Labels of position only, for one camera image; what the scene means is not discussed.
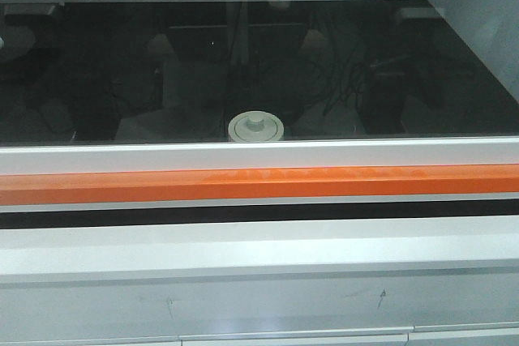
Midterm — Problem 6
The glass jar with white lid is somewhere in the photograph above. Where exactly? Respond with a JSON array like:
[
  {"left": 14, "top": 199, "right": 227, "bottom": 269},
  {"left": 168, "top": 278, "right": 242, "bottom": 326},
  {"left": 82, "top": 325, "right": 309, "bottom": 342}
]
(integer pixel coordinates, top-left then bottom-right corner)
[{"left": 227, "top": 110, "right": 285, "bottom": 143}]

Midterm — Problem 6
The glass fume hood sash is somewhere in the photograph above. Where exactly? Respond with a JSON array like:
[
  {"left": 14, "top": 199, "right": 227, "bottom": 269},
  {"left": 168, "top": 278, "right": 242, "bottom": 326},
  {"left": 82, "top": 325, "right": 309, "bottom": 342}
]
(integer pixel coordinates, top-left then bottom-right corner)
[{"left": 1, "top": 0, "right": 518, "bottom": 175}]

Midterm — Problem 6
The orange sash handle bar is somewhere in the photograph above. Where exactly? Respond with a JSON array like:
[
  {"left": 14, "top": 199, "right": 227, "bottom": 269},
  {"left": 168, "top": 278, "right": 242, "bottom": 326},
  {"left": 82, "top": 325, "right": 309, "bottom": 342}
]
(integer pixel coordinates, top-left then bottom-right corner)
[{"left": 1, "top": 164, "right": 518, "bottom": 206}]

